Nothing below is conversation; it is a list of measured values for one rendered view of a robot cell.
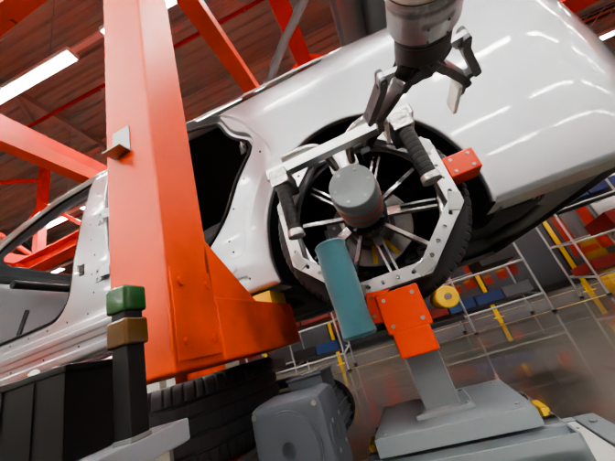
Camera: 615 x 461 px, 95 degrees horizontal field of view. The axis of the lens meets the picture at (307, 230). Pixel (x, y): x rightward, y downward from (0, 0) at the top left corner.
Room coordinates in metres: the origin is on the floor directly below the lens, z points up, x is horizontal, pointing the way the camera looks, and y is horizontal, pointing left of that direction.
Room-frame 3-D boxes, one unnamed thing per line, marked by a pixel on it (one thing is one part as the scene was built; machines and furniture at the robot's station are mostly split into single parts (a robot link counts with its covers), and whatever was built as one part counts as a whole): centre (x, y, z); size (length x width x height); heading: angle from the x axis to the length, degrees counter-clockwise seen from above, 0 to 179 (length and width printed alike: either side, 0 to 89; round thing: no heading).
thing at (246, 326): (0.99, 0.30, 0.69); 0.52 x 0.17 x 0.35; 166
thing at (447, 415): (1.01, -0.23, 0.32); 0.40 x 0.30 x 0.28; 76
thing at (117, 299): (0.42, 0.30, 0.64); 0.04 x 0.04 x 0.04; 76
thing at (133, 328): (0.42, 0.30, 0.59); 0.04 x 0.04 x 0.04; 76
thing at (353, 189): (0.78, -0.17, 0.85); 0.21 x 0.14 x 0.14; 166
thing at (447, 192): (0.85, -0.19, 0.85); 0.54 x 0.07 x 0.54; 76
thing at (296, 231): (0.66, 0.03, 0.83); 0.04 x 0.04 x 0.16
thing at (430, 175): (0.58, -0.30, 0.83); 0.04 x 0.04 x 0.16
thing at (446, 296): (0.92, -0.33, 0.51); 0.29 x 0.06 x 0.06; 166
